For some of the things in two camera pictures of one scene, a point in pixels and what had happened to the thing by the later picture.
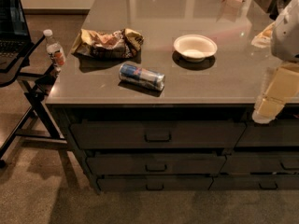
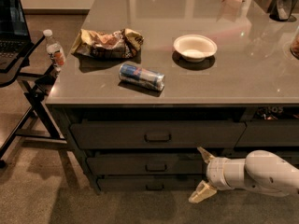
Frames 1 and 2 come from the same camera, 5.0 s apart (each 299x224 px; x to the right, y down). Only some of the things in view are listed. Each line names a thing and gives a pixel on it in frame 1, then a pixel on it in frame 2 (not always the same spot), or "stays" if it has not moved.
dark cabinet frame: (174, 144) stays
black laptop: (14, 35) stays
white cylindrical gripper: (287, 36) -> (216, 173)
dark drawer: (155, 164) stays
